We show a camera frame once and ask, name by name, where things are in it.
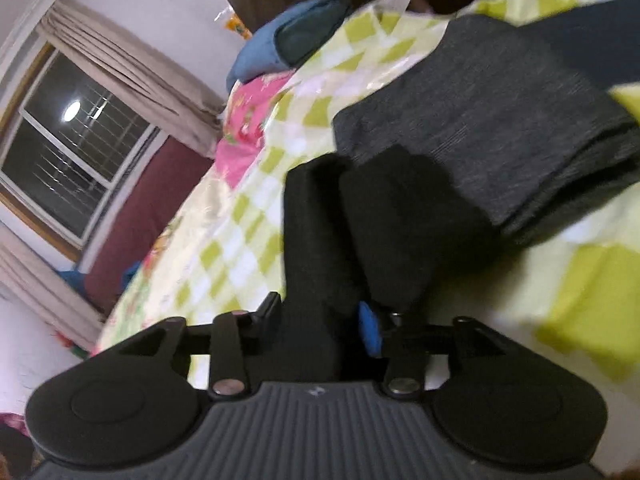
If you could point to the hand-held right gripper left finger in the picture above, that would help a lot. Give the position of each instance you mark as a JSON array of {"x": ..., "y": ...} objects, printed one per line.
[{"x": 268, "y": 316}]

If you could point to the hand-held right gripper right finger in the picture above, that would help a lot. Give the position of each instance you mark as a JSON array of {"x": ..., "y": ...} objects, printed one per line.
[{"x": 369, "y": 331}]

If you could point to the black pants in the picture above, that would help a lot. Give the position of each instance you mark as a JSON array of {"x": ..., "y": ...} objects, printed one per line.
[{"x": 400, "y": 220}]

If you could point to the green checkered bed sheet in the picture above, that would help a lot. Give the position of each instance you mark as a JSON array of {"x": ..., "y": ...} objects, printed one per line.
[{"x": 240, "y": 240}]

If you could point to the small blue cloth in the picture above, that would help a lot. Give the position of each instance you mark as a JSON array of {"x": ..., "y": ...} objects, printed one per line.
[{"x": 75, "y": 280}]

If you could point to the beige curtain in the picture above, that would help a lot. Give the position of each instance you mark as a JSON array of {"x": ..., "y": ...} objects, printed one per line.
[
  {"x": 45, "y": 285},
  {"x": 135, "y": 75}
]

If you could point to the dark grey folded garment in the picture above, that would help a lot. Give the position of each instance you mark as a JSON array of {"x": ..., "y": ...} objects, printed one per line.
[{"x": 480, "y": 105}]

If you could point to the window with metal grille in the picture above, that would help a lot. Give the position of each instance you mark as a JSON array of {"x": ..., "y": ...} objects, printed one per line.
[{"x": 65, "y": 160}]

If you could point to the blue pillow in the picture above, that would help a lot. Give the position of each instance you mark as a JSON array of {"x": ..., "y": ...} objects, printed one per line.
[{"x": 280, "y": 35}]

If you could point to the orange snack packet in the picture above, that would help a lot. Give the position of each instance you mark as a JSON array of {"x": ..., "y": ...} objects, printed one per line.
[{"x": 235, "y": 22}]

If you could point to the dark navy cloth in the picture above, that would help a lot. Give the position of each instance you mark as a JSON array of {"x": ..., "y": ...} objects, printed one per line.
[{"x": 575, "y": 30}]

